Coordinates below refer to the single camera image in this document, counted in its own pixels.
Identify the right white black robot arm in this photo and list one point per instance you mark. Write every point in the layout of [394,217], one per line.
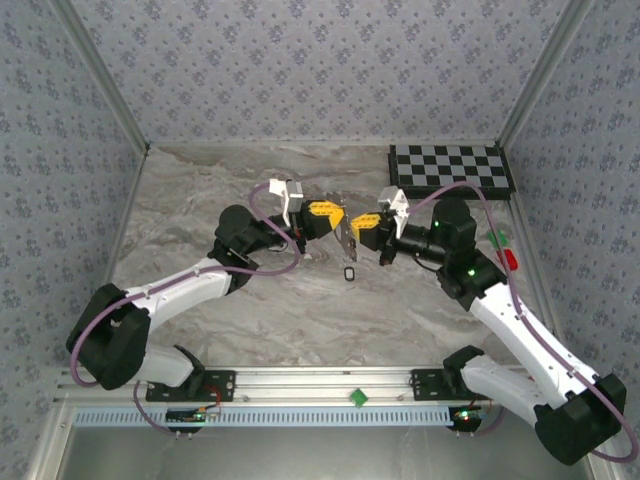
[530,330]

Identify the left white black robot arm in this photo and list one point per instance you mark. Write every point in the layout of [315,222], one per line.
[170,295]

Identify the green toy brick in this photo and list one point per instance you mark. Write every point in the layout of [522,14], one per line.
[358,397]
[497,239]

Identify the black grey checkerboard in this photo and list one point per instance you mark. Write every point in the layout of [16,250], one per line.
[450,167]

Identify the red toy brick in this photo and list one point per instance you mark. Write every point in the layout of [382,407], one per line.
[510,260]

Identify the small circuit board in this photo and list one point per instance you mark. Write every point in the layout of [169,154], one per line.
[185,415]
[465,416]

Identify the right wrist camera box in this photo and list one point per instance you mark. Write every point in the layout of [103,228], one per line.
[392,200]

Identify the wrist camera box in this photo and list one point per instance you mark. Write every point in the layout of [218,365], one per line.
[295,197]
[392,200]

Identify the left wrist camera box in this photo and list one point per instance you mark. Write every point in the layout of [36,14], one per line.
[295,197]

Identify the aluminium mounting rail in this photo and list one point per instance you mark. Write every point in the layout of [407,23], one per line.
[310,382]

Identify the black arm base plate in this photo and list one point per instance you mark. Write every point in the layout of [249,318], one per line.
[220,387]
[425,385]

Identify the aluminium frame post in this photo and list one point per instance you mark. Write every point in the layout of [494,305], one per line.
[541,75]
[105,75]

